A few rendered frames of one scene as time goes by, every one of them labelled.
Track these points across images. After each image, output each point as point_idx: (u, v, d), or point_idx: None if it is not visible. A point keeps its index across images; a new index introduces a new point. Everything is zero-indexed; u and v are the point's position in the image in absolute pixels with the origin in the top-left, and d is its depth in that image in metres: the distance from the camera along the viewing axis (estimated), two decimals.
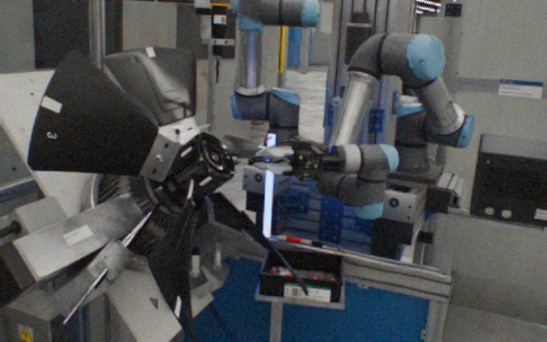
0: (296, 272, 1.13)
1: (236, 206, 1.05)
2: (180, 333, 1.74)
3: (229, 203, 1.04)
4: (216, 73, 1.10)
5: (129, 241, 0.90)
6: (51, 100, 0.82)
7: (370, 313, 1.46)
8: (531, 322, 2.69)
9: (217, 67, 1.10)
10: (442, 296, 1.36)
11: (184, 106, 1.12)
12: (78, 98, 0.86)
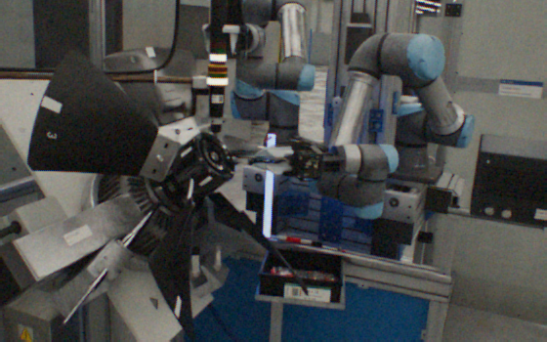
0: (296, 272, 1.13)
1: (236, 206, 1.05)
2: (180, 333, 1.74)
3: (229, 203, 1.04)
4: None
5: (129, 241, 0.90)
6: (51, 100, 0.82)
7: (370, 313, 1.46)
8: (531, 322, 2.69)
9: None
10: (442, 296, 1.36)
11: (184, 106, 1.12)
12: (78, 98, 0.86)
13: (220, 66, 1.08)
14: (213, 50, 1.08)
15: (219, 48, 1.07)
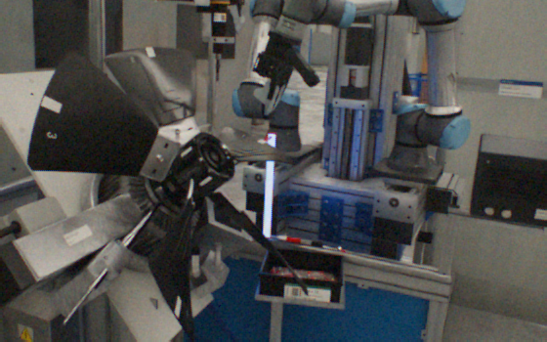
0: (296, 272, 1.13)
1: (236, 206, 1.05)
2: (180, 333, 1.74)
3: (229, 203, 1.04)
4: (218, 71, 1.10)
5: (129, 241, 0.90)
6: (51, 100, 0.82)
7: (370, 313, 1.46)
8: (531, 322, 2.69)
9: (216, 65, 1.09)
10: (442, 296, 1.36)
11: (184, 106, 1.12)
12: (78, 98, 0.86)
13: None
14: None
15: None
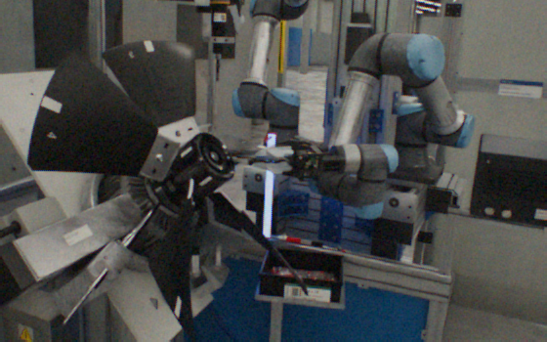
0: (180, 305, 0.80)
1: (190, 193, 0.95)
2: (180, 333, 1.74)
3: (188, 188, 0.96)
4: (218, 71, 1.10)
5: (129, 241, 0.90)
6: (151, 44, 1.18)
7: (370, 313, 1.46)
8: (531, 322, 2.69)
9: (216, 65, 1.09)
10: (442, 296, 1.36)
11: (239, 153, 1.19)
12: (166, 57, 1.17)
13: None
14: None
15: None
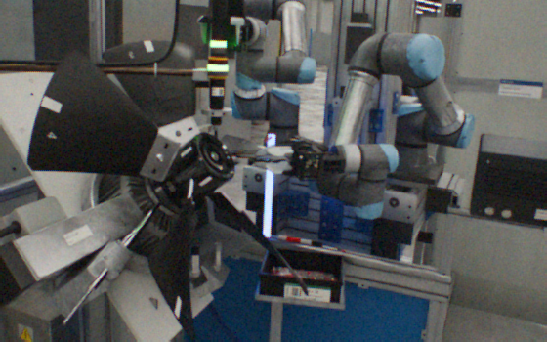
0: (180, 305, 0.80)
1: (190, 193, 0.95)
2: (180, 333, 1.74)
3: (188, 188, 0.96)
4: None
5: (129, 241, 0.90)
6: (151, 44, 1.18)
7: (370, 313, 1.46)
8: (531, 322, 2.69)
9: (214, 136, 1.13)
10: (442, 296, 1.36)
11: (239, 152, 1.19)
12: (166, 57, 1.17)
13: (221, 59, 1.08)
14: (213, 42, 1.07)
15: (219, 40, 1.07)
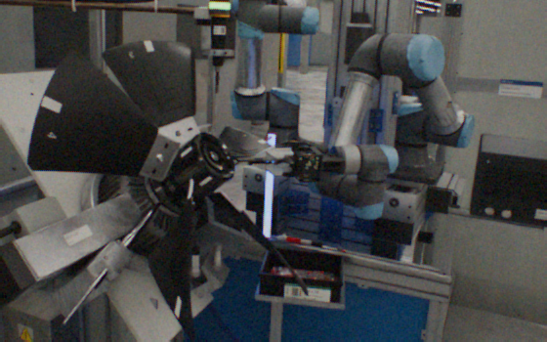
0: (180, 305, 0.80)
1: (190, 193, 0.95)
2: (180, 333, 1.74)
3: (188, 188, 0.96)
4: (216, 83, 1.10)
5: (129, 241, 0.90)
6: (151, 44, 1.18)
7: (370, 313, 1.46)
8: (531, 322, 2.69)
9: (215, 77, 1.10)
10: (442, 296, 1.36)
11: (240, 155, 1.19)
12: (166, 57, 1.17)
13: None
14: None
15: None
